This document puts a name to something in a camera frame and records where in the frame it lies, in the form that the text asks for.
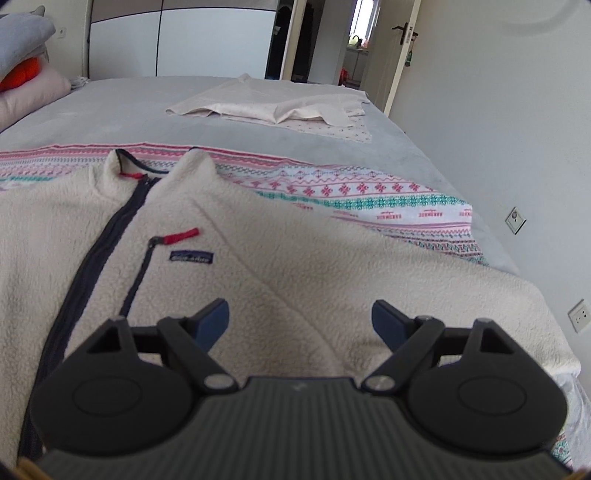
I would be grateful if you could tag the white wall socket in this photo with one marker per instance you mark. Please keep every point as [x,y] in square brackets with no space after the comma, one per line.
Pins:
[515,220]
[580,316]
[61,32]

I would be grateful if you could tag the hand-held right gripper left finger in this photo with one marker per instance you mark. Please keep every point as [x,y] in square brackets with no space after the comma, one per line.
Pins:
[217,321]

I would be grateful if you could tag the white sliding-door wardrobe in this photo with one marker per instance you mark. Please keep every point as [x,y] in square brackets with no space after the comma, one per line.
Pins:
[207,37]

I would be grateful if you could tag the dotted white cloth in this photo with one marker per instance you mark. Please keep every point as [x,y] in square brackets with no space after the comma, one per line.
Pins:
[332,131]

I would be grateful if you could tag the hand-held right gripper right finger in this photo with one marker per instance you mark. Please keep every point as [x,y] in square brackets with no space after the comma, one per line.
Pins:
[385,323]

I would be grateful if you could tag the white door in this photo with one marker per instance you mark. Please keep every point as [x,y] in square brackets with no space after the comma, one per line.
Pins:
[392,69]

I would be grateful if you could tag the cream cloth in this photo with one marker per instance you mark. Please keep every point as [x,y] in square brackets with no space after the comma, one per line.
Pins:
[258,99]

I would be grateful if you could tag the patterned pink teal blanket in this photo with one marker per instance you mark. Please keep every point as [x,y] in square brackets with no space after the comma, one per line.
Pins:
[392,203]

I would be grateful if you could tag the cream fleece jacket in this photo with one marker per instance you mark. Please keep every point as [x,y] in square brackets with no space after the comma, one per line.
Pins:
[295,258]

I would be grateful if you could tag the grey bed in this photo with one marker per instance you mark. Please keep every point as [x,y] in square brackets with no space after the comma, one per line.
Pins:
[115,115]

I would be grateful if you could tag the grey pillow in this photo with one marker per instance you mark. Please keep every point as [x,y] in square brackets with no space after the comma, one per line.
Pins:
[23,37]

